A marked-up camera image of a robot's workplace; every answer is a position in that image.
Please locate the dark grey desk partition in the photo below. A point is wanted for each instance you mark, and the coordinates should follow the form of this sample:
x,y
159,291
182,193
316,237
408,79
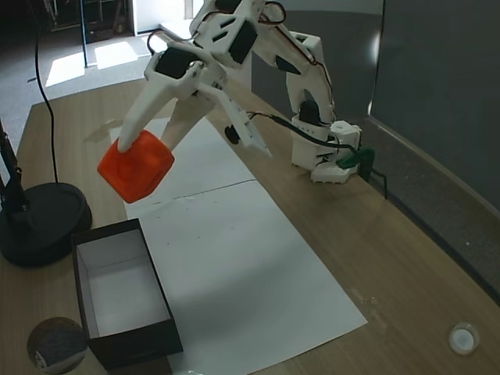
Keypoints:
x,y
429,78

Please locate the small white cap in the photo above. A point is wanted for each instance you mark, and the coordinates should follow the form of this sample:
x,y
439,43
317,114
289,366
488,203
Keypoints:
x,y
463,338

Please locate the white paper sheet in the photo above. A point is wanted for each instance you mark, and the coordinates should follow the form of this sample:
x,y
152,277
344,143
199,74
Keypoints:
x,y
211,164
242,273

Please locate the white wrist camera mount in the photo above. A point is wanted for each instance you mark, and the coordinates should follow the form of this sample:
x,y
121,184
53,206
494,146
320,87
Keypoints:
x,y
246,127

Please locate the orange cube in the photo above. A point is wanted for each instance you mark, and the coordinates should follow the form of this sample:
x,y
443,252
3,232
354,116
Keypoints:
x,y
136,172

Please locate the dark round coaster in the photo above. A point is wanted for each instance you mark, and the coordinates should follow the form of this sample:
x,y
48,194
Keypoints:
x,y
58,345

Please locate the black round-base stand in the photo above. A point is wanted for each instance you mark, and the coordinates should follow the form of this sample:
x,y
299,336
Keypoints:
x,y
47,218

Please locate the green table clamp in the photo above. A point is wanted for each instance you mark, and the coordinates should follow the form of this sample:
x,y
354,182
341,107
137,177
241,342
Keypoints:
x,y
357,156

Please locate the brown cardboard box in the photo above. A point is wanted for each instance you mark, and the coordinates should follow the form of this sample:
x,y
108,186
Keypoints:
x,y
129,347

